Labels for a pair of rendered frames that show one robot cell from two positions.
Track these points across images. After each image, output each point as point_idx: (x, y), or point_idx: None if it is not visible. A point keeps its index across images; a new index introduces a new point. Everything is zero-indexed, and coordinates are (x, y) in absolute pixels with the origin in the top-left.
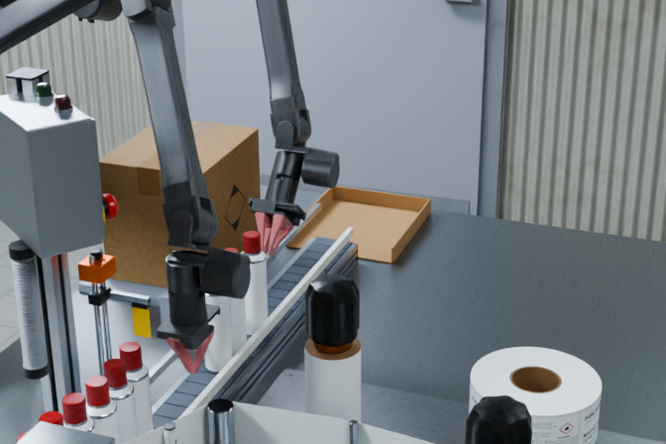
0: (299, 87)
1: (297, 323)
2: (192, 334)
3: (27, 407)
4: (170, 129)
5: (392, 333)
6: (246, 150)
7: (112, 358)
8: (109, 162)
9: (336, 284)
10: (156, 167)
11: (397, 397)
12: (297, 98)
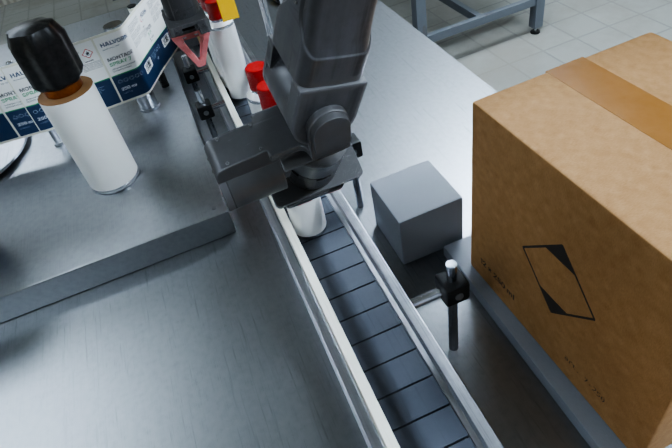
0: (294, 16)
1: (301, 292)
2: (162, 10)
3: (401, 95)
4: None
5: (198, 400)
6: (630, 256)
7: (425, 156)
8: (635, 40)
9: (21, 24)
10: (556, 71)
11: (89, 252)
12: (279, 24)
